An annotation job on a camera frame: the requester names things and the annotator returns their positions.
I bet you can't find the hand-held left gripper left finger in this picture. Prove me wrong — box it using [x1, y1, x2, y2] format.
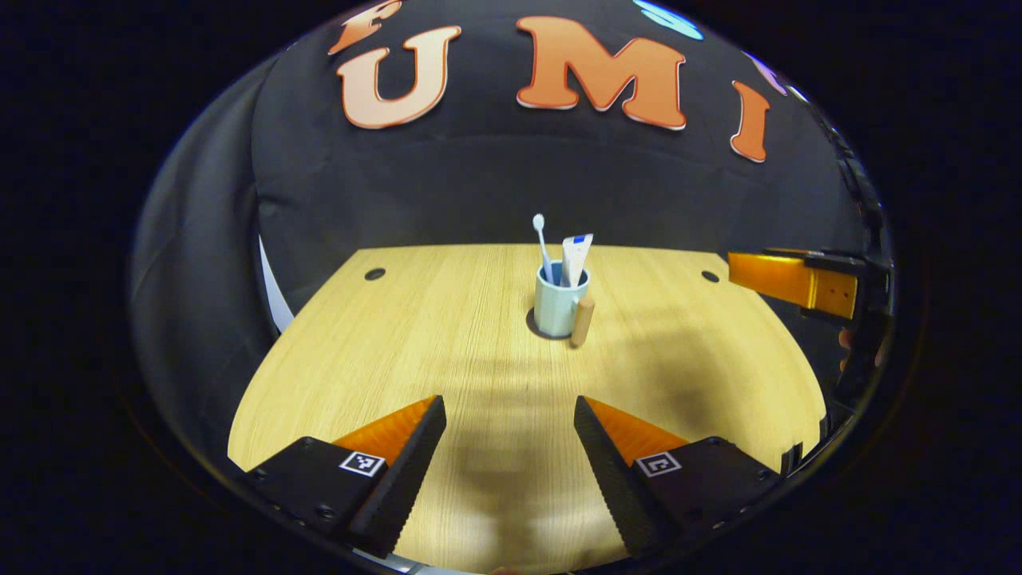
[244, 395, 448, 560]

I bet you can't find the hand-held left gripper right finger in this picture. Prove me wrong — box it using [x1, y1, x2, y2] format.
[573, 395, 787, 558]

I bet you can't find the dark round coaster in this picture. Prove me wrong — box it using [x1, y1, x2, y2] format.
[525, 307, 572, 341]

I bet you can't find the pale blue cup wooden handle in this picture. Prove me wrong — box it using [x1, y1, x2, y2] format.
[533, 260, 596, 348]

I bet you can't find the white toothpaste tube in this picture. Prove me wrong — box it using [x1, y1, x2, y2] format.
[561, 233, 595, 288]

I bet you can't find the white toothbrush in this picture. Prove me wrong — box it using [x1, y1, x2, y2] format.
[533, 213, 556, 286]

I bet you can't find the wooden desktop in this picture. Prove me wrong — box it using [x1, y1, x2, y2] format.
[228, 244, 827, 575]

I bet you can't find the dark metal frame clutter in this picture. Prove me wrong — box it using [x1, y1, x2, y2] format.
[778, 399, 835, 476]

